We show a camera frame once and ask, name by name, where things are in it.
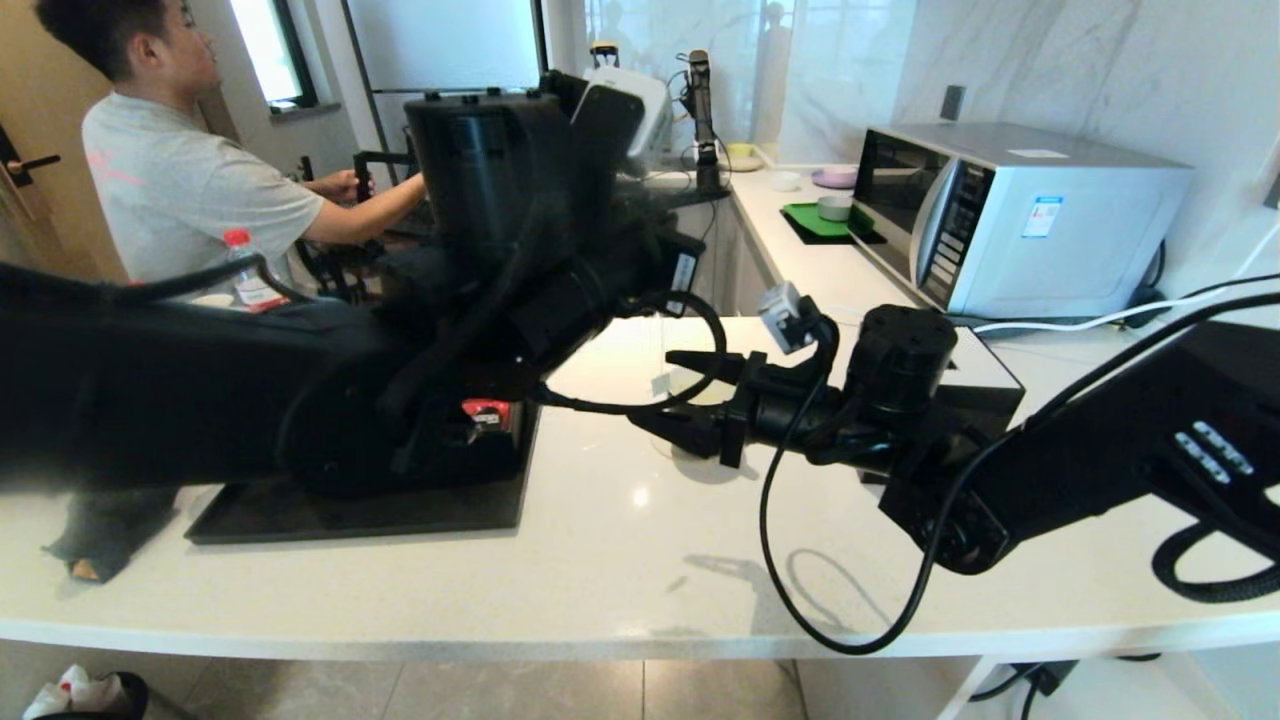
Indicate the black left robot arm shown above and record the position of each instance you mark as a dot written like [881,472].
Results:
[200,390]

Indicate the silver microwave oven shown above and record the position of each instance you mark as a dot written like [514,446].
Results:
[1080,240]

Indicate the clear water bottle red cap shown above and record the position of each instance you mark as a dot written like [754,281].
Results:
[250,280]

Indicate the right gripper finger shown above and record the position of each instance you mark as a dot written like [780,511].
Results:
[690,430]
[710,366]

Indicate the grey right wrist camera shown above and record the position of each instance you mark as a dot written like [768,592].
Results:
[790,315]

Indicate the grey kitchen base cabinet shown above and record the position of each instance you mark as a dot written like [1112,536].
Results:
[750,270]

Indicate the green cutting board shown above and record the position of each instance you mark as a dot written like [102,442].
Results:
[805,222]

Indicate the black teleoperation controller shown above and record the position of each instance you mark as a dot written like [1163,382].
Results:
[375,165]

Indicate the black sachet organizer box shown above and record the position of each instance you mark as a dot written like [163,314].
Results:
[500,455]

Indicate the black rectangular serving tray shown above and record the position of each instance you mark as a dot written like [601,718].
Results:
[350,520]

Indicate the black ladder-shaped frame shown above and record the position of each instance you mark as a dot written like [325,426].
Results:
[603,52]

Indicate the small grey bowl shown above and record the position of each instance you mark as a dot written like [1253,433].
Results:
[833,209]

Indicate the person in grey t-shirt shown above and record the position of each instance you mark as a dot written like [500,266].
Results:
[180,190]

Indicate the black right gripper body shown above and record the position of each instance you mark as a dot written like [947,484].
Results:
[790,415]

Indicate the window with dark frame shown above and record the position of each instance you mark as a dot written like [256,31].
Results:
[270,50]

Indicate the dark grey cloth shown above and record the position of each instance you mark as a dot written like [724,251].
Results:
[100,540]

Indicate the silver refrigerator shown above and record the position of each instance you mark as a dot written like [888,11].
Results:
[440,45]

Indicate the black wall socket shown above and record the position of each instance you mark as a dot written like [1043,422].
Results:
[1273,190]
[951,104]

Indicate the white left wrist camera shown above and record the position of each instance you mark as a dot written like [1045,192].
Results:
[655,110]

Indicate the purple plate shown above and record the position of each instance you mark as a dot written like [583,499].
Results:
[835,179]

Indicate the black round stand table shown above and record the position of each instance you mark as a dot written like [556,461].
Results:
[700,195]

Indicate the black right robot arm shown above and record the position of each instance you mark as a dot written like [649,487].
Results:
[1080,470]

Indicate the black tissue box white lid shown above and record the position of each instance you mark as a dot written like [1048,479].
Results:
[990,365]

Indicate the black trash bin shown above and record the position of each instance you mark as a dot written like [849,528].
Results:
[110,700]

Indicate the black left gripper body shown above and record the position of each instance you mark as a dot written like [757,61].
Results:
[605,160]

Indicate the pale green bowl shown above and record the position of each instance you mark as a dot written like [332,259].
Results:
[742,158]

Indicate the red package with white label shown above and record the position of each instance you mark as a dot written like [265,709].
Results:
[487,412]

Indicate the small white bowl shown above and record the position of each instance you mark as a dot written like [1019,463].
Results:
[785,183]

